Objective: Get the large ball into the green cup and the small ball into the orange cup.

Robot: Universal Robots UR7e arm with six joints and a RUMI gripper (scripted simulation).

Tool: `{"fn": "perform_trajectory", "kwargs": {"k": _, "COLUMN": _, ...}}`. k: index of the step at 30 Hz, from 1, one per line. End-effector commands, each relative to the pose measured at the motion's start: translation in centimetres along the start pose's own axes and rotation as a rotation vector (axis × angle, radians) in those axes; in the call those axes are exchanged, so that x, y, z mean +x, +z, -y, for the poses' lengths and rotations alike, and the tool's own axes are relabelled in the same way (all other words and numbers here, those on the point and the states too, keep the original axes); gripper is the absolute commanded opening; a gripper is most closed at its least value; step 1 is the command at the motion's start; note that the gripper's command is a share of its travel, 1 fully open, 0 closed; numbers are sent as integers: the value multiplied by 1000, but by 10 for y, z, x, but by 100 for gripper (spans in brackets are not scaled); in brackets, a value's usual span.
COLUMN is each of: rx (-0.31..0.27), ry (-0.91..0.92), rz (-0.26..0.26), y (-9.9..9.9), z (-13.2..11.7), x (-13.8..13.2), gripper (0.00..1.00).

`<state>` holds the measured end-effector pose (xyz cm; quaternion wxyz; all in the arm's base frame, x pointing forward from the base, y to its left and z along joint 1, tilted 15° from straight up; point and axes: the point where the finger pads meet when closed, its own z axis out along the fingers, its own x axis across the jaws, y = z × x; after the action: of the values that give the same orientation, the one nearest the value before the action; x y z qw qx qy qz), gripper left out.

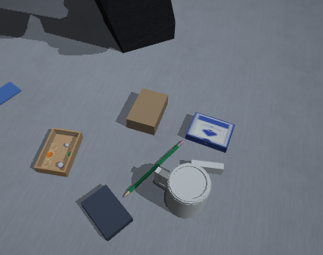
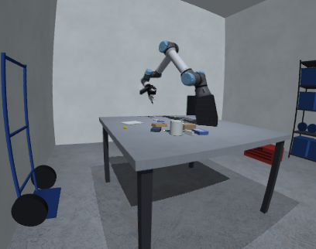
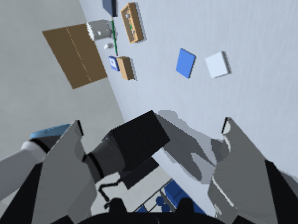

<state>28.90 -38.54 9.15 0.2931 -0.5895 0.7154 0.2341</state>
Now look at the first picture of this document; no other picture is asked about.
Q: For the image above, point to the green pencil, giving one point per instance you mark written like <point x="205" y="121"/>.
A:
<point x="154" y="168"/>

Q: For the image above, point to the grey mug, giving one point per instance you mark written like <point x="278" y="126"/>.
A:
<point x="189" y="186"/>

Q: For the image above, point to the brown rectangular box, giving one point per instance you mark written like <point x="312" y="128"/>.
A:
<point x="147" y="111"/>

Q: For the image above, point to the blue flat rectangular pad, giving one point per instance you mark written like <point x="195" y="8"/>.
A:
<point x="8" y="91"/>

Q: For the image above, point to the wooden ball maze puzzle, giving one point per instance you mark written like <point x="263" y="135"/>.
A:
<point x="59" y="152"/>

